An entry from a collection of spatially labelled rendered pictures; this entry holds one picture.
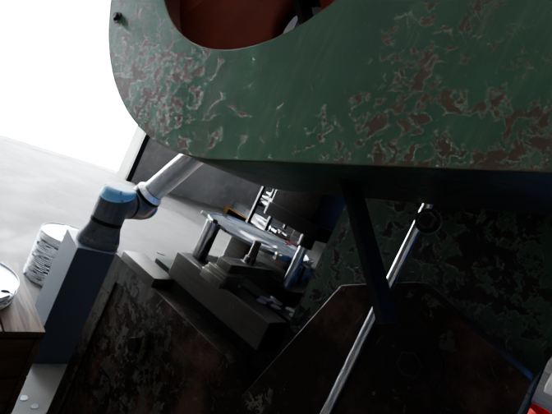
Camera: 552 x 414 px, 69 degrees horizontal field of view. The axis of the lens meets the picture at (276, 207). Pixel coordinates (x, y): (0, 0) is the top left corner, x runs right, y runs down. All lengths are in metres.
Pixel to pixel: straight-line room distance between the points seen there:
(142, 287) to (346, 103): 0.65
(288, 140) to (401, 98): 0.13
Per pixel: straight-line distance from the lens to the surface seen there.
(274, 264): 0.93
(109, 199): 1.53
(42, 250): 2.23
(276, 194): 0.96
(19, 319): 1.24
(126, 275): 1.00
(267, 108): 0.51
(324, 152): 0.44
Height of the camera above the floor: 0.95
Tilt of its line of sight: 4 degrees down
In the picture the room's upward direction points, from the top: 25 degrees clockwise
